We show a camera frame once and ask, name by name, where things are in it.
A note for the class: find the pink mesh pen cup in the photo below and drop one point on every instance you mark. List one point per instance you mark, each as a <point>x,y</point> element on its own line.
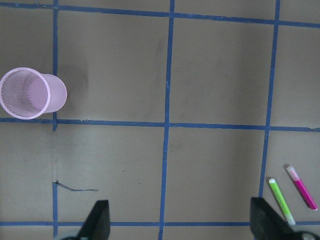
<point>27,94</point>

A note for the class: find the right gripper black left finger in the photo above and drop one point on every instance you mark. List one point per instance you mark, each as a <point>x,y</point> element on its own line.
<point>97,224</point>

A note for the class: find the pink highlighter pen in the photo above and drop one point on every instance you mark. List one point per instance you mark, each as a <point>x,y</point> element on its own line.
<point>303,191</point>

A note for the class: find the green highlighter pen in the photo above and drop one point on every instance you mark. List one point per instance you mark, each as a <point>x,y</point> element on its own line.
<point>281,201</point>

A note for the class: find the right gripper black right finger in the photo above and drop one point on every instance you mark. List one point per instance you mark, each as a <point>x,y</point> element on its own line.
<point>266,223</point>

